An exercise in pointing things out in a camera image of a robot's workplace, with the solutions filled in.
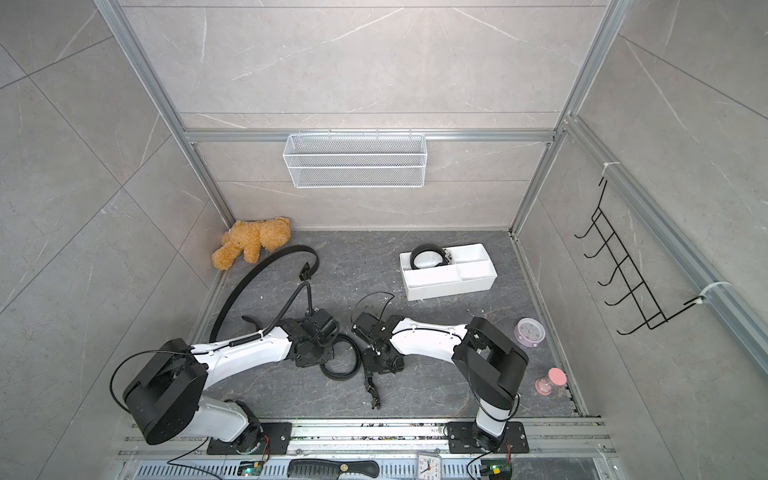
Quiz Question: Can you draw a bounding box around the right green circuit board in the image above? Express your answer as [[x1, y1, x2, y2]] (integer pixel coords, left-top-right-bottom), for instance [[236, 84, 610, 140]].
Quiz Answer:
[[479, 460, 513, 480]]

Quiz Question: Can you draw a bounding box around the black comb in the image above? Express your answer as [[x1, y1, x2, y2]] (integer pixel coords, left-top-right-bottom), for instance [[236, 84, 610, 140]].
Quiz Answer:
[[286, 459, 380, 479]]

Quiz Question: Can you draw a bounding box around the black wire hook rack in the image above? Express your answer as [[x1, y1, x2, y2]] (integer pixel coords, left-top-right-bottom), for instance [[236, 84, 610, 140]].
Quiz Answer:
[[573, 177, 705, 336]]

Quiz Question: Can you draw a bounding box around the left green circuit board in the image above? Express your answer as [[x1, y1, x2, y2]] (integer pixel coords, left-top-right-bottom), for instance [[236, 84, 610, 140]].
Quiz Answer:
[[237, 461, 265, 477]]

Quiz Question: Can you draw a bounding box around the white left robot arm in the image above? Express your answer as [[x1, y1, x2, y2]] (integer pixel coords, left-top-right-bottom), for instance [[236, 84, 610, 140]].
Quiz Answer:
[[123, 309, 339, 454]]

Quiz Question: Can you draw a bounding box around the white compartment storage tray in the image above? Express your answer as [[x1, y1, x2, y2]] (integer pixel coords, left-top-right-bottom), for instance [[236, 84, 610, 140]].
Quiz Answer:
[[399, 243, 497, 301]]

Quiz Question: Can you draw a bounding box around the black belt with dark buckle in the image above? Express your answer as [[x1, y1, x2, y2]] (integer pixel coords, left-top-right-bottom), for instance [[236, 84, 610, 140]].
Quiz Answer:
[[208, 244, 385, 411]]

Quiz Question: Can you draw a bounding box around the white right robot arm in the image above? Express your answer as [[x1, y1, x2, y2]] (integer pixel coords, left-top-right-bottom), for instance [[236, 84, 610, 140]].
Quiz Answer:
[[352, 313, 529, 451]]

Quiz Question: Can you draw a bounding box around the small white clock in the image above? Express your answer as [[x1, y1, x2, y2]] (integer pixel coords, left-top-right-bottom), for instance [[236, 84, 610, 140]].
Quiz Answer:
[[416, 453, 442, 480]]

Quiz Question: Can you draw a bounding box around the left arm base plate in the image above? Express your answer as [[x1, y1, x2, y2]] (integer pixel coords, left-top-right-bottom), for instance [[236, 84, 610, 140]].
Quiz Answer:
[[206, 422, 293, 456]]

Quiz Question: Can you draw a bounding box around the green circuit board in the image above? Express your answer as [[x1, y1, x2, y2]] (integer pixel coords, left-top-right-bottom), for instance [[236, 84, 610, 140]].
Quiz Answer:
[[479, 460, 513, 480], [237, 461, 265, 477]]

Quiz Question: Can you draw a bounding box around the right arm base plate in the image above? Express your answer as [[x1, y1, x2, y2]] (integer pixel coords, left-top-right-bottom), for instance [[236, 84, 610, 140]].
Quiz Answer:
[[445, 422, 530, 454]]

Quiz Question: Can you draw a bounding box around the black belt with silver buckle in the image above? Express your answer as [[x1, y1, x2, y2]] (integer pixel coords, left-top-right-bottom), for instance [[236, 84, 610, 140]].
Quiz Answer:
[[409, 243, 452, 270]]

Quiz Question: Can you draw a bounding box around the brown teddy bear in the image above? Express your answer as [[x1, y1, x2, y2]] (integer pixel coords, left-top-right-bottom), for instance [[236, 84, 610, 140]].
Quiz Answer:
[[211, 217, 291, 271]]

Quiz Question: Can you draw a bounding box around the white wire mesh basket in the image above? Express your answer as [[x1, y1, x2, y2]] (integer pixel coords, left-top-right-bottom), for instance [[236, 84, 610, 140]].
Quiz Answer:
[[283, 133, 428, 188]]

